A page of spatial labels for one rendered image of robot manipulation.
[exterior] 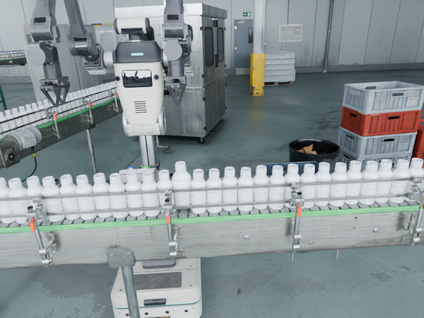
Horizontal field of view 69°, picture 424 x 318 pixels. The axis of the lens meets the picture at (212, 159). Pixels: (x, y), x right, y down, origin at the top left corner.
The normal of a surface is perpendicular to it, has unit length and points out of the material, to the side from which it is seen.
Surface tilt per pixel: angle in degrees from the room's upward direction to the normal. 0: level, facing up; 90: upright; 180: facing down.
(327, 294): 0
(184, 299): 90
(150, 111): 90
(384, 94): 90
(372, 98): 90
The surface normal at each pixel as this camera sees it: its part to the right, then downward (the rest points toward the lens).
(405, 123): 0.17, 0.37
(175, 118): -0.26, 0.37
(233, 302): -0.03, -0.93
